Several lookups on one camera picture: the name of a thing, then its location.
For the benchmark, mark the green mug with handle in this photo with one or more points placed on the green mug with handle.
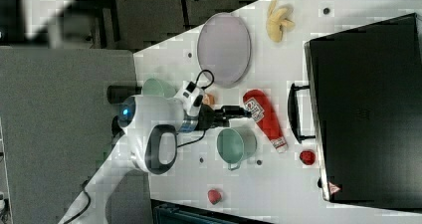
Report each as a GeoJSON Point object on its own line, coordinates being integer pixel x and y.
{"type": "Point", "coordinates": [235, 145]}

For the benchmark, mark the red plush strawberry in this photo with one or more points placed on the red plush strawberry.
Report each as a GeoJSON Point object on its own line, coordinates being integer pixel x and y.
{"type": "Point", "coordinates": [308, 157]}

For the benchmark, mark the yellow plush banana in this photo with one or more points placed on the yellow plush banana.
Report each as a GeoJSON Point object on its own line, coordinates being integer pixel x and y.
{"type": "Point", "coordinates": [278, 20]}

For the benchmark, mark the green colander bowl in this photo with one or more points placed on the green colander bowl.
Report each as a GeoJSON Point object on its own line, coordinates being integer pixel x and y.
{"type": "Point", "coordinates": [158, 87]}

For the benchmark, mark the red plush apple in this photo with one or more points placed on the red plush apple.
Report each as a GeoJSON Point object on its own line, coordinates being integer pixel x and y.
{"type": "Point", "coordinates": [214, 196]}

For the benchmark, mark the dark teal crate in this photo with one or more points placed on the dark teal crate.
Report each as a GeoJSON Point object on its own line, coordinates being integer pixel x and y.
{"type": "Point", "coordinates": [168, 213]}

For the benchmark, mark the red plush ketchup bottle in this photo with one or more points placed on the red plush ketchup bottle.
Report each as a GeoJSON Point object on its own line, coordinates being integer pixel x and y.
{"type": "Point", "coordinates": [259, 105]}

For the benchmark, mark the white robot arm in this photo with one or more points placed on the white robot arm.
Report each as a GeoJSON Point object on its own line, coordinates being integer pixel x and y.
{"type": "Point", "coordinates": [144, 121]}

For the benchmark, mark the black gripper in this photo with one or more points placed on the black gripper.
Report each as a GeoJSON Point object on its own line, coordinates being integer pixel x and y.
{"type": "Point", "coordinates": [209, 118]}

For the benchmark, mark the grey oval plate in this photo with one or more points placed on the grey oval plate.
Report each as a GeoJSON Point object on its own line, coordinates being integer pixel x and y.
{"type": "Point", "coordinates": [224, 48]}

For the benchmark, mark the black toaster oven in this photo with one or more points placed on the black toaster oven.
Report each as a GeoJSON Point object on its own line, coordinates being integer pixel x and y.
{"type": "Point", "coordinates": [366, 98]}

